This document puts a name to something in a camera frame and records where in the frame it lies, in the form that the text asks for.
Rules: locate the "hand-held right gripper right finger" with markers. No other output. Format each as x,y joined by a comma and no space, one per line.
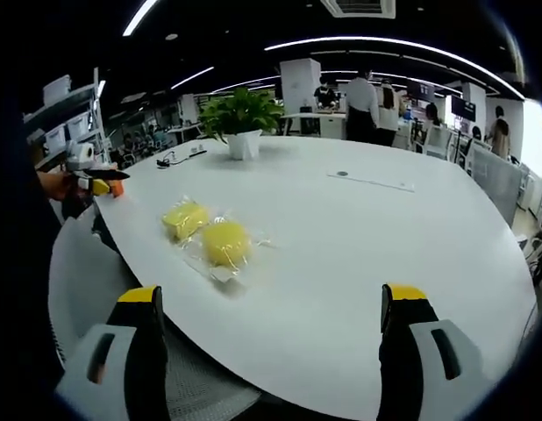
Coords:
411,364

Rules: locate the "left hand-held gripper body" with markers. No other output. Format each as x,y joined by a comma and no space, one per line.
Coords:
80,155

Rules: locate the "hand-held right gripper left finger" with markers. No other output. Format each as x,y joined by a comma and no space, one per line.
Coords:
122,359

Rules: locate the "yellow round silicone block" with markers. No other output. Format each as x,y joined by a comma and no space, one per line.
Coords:
227,243

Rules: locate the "person's left hand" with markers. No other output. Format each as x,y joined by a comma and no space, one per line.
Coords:
56,186

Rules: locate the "translucent storage box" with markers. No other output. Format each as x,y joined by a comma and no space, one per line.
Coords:
81,127
57,87
56,137

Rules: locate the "metal storage shelf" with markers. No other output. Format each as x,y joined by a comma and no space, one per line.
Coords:
89,105

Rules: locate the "clear plastic bag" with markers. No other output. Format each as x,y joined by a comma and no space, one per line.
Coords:
220,216

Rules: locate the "green potted plant white pot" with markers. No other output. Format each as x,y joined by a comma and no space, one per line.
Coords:
242,118

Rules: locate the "yellow bun in wrapper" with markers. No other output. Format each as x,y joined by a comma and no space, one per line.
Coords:
262,239

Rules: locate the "grey desk partition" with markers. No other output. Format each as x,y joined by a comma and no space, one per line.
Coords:
494,184

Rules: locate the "white office desk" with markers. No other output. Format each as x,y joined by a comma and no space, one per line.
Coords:
312,117

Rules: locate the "ceiling air vent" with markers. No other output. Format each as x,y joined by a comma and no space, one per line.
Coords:
358,6

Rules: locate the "dark wall monitor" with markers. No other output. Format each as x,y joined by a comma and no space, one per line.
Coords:
464,109

